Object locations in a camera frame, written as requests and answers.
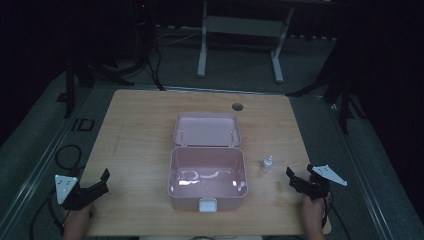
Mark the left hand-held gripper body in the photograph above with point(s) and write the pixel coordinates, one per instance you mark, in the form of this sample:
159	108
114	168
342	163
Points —
74	198

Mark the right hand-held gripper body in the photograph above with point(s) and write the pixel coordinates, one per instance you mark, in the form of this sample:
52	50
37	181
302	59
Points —
316	182

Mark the person's left hand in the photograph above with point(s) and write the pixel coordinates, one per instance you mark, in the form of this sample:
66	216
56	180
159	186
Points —
77	222

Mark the person's right hand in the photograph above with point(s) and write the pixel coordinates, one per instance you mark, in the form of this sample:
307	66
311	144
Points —
312	216

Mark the small white dropper bottle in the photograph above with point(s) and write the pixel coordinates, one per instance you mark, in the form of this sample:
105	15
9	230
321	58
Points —
267	164

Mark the black metal stand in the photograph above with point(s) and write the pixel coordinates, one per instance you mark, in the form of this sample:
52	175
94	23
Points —
83	71
336	90

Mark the pink plastic box with lid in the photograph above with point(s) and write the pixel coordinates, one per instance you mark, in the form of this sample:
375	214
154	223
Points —
207	173

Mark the white metal desk frame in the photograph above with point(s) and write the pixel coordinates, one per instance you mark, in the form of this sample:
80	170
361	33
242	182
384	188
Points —
245	27

